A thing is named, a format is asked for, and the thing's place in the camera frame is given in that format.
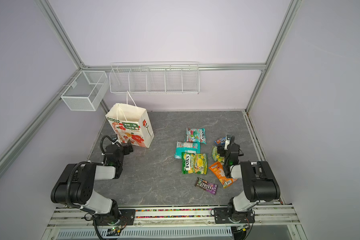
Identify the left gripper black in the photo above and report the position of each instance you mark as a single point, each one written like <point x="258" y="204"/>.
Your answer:
<point x="127" y="148"/>

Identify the green Fox's spring tea bag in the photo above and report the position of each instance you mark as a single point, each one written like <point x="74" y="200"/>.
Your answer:
<point x="216" y="156"/>

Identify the white floral paper bag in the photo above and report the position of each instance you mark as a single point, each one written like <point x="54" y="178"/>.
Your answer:
<point x="131" y="123"/>

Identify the purple M&M's packet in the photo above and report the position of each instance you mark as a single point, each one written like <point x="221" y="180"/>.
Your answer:
<point x="206" y="186"/>

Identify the green Fox's candy bag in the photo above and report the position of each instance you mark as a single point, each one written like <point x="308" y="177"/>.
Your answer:
<point x="194" y="163"/>

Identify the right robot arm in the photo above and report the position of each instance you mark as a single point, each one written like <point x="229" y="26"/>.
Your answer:
<point x="259" y="184"/>

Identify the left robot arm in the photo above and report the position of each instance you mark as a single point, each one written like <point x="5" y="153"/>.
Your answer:
<point x="75" y="186"/>

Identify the orange Fox's fruits bag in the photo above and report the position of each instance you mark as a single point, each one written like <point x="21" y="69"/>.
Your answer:
<point x="217" y="169"/>

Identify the teal Fox's candy bag back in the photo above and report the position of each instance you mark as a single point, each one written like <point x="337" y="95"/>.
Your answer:
<point x="185" y="147"/>

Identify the teal fox's candy bag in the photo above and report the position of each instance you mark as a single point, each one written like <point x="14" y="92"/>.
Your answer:
<point x="196" y="135"/>
<point x="185" y="147"/>

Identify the teal Fox's candy bag front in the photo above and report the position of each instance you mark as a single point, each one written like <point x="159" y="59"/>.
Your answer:
<point x="196" y="135"/>

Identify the blue M&M's packet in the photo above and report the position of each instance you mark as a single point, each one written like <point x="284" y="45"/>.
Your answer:
<point x="220" y="142"/>

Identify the small white mesh basket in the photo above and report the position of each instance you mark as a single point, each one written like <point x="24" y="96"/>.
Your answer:
<point x="86" y="91"/>

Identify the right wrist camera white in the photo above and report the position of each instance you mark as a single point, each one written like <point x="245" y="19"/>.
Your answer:
<point x="230" y="139"/>

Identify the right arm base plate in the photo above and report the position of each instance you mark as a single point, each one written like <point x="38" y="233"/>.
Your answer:
<point x="223" y="215"/>

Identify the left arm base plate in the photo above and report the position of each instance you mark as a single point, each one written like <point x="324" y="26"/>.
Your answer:
<point x="125" y="217"/>

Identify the long white wire basket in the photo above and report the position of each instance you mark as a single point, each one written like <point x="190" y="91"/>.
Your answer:
<point x="155" y="77"/>

